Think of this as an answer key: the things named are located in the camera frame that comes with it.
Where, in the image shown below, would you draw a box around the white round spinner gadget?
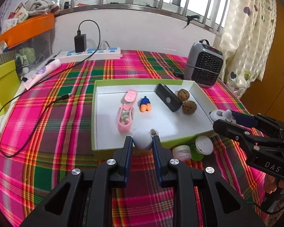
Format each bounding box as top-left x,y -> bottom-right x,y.
210,109 -> 236,124

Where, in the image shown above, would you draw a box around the brown walnut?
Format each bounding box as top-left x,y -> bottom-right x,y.
182,100 -> 197,115
177,89 -> 190,101

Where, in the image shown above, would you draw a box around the white ball keychain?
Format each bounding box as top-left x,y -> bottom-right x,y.
132,129 -> 159,151

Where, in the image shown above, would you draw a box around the black cylindrical flashlight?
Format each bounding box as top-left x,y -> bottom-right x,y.
155,84 -> 183,112

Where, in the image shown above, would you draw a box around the pink silicone holder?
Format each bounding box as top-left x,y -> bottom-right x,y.
117,106 -> 134,133

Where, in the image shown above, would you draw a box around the orange blue earplugs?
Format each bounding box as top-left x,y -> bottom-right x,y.
139,96 -> 151,112

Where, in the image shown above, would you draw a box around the person right hand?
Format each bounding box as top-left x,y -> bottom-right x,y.
263,174 -> 284,201

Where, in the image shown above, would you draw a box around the small white jar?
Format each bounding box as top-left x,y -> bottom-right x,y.
172,145 -> 191,162

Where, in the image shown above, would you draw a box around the green white round stand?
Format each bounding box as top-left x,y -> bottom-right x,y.
190,136 -> 213,161

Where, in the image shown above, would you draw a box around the grey black space heater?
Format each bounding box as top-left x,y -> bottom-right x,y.
184,40 -> 224,88

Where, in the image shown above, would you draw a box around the green white cardboard box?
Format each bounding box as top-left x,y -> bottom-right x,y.
91,79 -> 216,160

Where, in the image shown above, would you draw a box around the cream heart patterned curtain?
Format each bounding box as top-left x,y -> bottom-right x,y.
219,0 -> 277,98

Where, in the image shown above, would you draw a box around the black clip on windowsill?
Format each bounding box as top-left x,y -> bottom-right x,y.
183,15 -> 200,29

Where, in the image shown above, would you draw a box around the yellow green shoe box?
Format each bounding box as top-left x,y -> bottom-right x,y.
0,59 -> 20,109

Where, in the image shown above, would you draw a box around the white blue power strip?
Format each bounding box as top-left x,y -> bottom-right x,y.
55,47 -> 122,64

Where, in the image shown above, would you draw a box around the black power adapter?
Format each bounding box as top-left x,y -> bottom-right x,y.
74,34 -> 87,53

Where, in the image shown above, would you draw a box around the striped grey box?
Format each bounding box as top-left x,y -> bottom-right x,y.
0,50 -> 16,66

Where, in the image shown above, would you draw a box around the orange lidded storage bin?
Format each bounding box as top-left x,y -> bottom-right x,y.
0,14 -> 54,55

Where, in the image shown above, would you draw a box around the black charging cable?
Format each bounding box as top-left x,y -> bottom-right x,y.
0,19 -> 101,159

